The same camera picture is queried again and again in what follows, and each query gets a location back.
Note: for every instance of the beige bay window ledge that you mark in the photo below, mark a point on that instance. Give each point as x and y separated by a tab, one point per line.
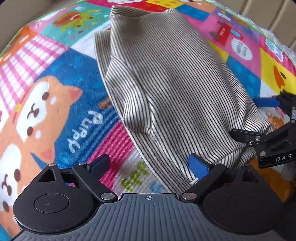
23	20

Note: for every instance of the white quilted bed cover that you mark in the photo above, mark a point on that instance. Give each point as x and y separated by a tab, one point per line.
281	38

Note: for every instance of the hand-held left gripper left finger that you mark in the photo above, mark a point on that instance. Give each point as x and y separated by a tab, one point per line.
100	165

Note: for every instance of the colourful cartoon printed play mat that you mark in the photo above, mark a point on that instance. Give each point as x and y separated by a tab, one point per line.
46	104

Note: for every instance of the beige upholstered headboard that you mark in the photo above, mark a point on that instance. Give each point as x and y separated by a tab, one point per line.
272	16

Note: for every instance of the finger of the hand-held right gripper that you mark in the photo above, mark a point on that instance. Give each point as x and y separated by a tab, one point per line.
248	135
266	102

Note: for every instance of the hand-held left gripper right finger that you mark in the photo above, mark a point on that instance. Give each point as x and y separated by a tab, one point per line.
198	167

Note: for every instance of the beige striped knit garment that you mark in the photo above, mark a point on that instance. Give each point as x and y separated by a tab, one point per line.
175	88

